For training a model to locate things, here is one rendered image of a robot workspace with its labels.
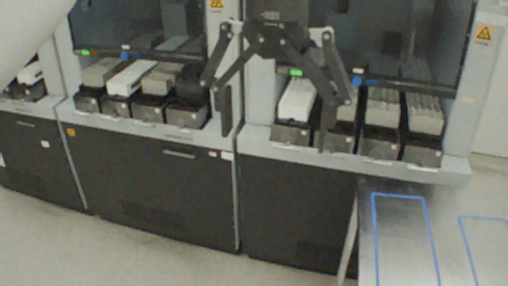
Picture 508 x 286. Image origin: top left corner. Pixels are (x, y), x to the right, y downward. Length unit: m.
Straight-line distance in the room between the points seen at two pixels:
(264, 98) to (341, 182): 0.41
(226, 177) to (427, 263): 0.88
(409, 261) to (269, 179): 0.72
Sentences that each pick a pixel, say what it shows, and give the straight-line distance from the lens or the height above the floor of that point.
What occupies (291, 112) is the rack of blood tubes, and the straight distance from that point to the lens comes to 1.32.
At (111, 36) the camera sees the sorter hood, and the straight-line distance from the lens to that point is 1.56.
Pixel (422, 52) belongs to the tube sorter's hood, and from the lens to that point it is 1.25.
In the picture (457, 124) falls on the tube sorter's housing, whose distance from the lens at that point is 1.39.
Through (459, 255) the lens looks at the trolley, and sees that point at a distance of 0.97.
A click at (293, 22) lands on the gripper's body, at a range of 0.45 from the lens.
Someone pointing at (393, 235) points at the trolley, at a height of 0.82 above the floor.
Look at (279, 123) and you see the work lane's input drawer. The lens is 1.32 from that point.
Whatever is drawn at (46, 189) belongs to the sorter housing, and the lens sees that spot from 2.30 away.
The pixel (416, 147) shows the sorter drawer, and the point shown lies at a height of 0.80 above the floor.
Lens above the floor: 1.49
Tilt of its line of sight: 33 degrees down
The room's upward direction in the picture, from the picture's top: straight up
